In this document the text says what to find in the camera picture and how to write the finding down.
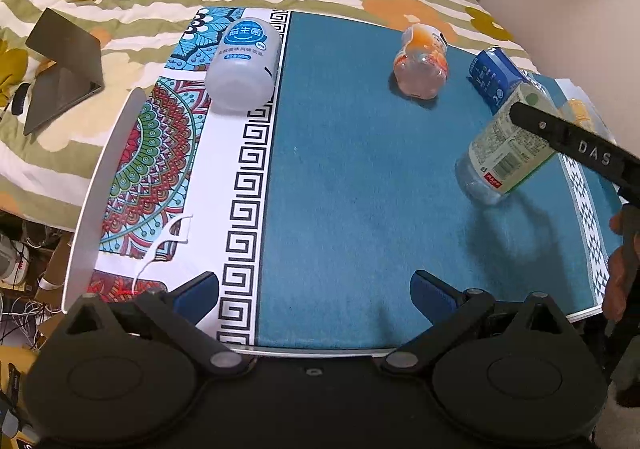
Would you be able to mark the white bottle with blue label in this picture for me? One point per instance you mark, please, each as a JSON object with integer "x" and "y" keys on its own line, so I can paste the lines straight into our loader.
{"x": 242, "y": 66}

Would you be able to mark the small yellow bottle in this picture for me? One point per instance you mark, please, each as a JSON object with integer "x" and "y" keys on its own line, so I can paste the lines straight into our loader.
{"x": 582, "y": 115}

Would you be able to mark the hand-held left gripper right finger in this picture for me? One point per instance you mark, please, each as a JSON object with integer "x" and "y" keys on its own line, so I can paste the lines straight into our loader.
{"x": 431, "y": 293}

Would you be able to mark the white dental floss pick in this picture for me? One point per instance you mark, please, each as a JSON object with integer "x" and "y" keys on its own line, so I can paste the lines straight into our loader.
{"x": 167, "y": 234}

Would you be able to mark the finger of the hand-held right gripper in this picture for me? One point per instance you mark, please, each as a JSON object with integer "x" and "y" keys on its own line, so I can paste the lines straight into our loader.
{"x": 575, "y": 141}

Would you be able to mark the patterned blue table mat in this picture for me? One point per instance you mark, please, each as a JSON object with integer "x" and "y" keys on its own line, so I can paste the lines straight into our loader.
{"x": 360, "y": 189}

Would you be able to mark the orange drink bottle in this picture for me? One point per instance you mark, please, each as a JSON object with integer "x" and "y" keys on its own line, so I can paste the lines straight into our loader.
{"x": 421, "y": 64}

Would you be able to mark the brown cardboard box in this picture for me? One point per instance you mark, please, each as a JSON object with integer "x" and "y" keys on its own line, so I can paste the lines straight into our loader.
{"x": 57, "y": 274}

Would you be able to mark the blue drink carton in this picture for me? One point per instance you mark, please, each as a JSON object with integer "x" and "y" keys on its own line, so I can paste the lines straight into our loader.
{"x": 492, "y": 74}

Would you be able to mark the person's right hand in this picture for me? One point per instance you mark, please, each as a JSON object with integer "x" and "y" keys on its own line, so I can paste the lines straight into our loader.
{"x": 622, "y": 274}

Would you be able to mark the yellow box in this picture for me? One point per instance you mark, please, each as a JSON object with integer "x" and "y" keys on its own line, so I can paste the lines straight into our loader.
{"x": 17, "y": 389}

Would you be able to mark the clear bottle with green label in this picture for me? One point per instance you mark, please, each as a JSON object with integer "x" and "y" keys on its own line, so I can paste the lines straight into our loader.
{"x": 505, "y": 154}

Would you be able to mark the grey tablet with folding cover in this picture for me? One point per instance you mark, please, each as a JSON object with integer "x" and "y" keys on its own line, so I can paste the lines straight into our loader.
{"x": 60, "y": 74}

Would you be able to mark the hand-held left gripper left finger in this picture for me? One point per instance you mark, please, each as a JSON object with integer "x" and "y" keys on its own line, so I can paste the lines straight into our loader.
{"x": 199, "y": 293}

